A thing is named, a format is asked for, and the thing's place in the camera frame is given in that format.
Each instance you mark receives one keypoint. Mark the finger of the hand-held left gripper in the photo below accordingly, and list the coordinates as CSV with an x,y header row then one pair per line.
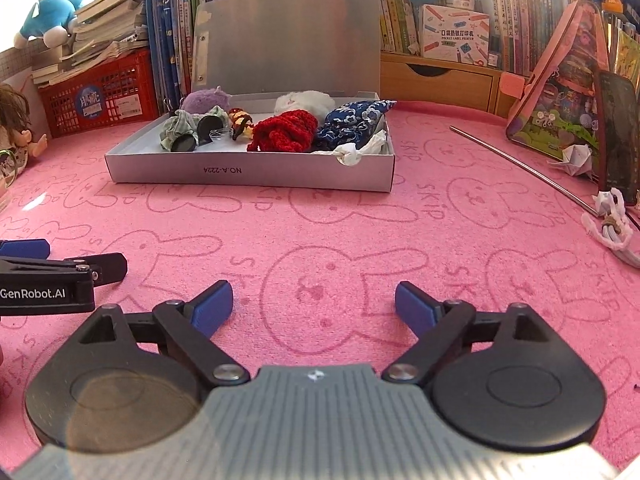
x,y
25,249
107,266

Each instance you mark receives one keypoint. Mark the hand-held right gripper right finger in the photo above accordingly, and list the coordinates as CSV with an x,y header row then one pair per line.
x,y
417,307

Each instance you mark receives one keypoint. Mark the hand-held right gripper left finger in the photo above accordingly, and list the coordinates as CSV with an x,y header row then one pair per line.
x,y
212,307

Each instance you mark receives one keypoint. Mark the silver cardboard box with lid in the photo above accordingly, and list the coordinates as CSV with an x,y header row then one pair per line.
x,y
250,172

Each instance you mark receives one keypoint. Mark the black round lid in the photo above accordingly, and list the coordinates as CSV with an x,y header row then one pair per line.
x,y
209,127
183,143

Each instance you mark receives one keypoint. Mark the white tissue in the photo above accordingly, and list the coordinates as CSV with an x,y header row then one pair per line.
x,y
350,155

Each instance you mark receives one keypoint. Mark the clear plastic dome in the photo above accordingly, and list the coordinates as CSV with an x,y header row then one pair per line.
x,y
221,135

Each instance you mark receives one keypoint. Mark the yellow red striped crochet cone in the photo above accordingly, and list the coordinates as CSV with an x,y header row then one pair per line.
x,y
240,122

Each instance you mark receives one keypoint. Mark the red crochet piece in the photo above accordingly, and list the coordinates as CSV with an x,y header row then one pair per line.
x,y
285,132

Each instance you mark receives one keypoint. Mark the purple one-eyed plush toy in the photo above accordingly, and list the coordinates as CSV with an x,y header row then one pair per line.
x,y
205,101

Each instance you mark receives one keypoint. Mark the blue floral fabric pouch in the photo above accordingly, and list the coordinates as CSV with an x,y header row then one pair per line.
x,y
350,121

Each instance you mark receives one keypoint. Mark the white fluffy plush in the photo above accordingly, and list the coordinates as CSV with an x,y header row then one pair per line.
x,y
302,101

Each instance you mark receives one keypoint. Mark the pink bunny-print tablecloth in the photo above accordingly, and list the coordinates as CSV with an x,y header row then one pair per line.
x,y
325,240

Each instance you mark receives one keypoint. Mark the brown-haired baby doll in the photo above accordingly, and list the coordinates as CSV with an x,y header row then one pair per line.
x,y
15,120

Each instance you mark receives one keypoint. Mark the large red plastic basket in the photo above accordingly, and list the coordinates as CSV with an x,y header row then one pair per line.
x,y
100,95

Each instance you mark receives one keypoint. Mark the black binder clip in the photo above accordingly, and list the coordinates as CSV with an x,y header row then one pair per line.
x,y
172,105

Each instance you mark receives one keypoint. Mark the thin metal rod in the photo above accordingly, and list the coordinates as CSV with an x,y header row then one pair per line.
x,y
525,166

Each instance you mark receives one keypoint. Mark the white grid board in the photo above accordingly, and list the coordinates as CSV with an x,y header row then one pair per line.
x,y
17,67

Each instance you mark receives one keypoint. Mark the white paper origami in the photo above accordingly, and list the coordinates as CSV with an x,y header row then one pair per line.
x,y
575,159

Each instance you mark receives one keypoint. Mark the wooden drawer organiser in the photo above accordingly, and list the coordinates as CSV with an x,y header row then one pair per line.
x,y
440,80

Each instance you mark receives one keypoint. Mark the blue plush toy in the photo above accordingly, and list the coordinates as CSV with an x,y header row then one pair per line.
x,y
45,17

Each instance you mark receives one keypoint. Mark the stack of worn books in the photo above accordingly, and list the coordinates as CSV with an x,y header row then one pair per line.
x,y
100,25

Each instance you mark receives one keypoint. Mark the row of thin blue books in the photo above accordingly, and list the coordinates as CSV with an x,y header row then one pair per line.
x,y
170,35

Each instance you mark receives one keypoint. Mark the pink house-shaped bag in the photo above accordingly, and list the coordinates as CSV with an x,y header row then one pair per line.
x,y
555,100

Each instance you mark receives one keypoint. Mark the phone showing a figure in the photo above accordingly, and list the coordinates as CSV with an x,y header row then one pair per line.
x,y
617,135

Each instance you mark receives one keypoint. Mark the white printed product box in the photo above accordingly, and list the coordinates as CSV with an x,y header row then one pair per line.
x,y
452,35

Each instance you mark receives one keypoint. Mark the row of colourful upright books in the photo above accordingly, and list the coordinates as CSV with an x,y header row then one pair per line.
x,y
510,25

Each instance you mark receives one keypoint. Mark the stack of picture booklets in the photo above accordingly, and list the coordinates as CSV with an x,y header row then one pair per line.
x,y
625,45

